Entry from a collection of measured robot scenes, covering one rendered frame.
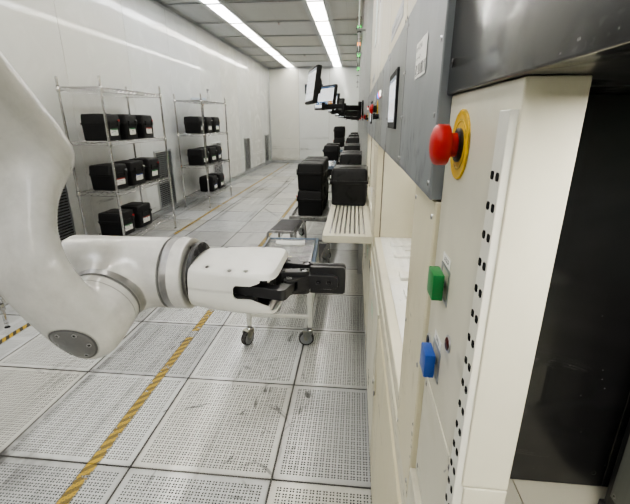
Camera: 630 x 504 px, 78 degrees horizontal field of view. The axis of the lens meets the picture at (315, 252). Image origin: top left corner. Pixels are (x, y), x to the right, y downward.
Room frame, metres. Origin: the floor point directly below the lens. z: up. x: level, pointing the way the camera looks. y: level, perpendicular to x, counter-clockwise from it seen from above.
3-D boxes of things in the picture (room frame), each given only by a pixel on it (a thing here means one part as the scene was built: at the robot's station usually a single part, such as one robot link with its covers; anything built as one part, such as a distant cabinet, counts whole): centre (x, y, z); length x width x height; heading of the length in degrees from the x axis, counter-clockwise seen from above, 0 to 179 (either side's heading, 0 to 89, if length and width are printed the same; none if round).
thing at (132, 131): (4.56, 2.15, 1.31); 0.30 x 0.28 x 0.26; 179
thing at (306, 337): (2.64, 0.19, 0.24); 0.97 x 0.52 x 0.48; 177
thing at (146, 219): (4.57, 2.13, 0.31); 0.30 x 0.28 x 0.26; 172
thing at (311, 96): (3.41, -0.14, 1.59); 0.50 x 0.41 x 0.36; 84
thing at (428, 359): (0.41, -0.14, 1.10); 0.03 x 0.02 x 0.03; 174
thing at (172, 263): (0.44, 0.15, 1.20); 0.09 x 0.03 x 0.08; 174
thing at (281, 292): (0.40, 0.06, 1.20); 0.08 x 0.06 x 0.01; 43
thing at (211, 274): (0.43, 0.09, 1.20); 0.11 x 0.10 x 0.07; 84
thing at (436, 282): (0.41, -0.14, 1.20); 0.03 x 0.02 x 0.03; 174
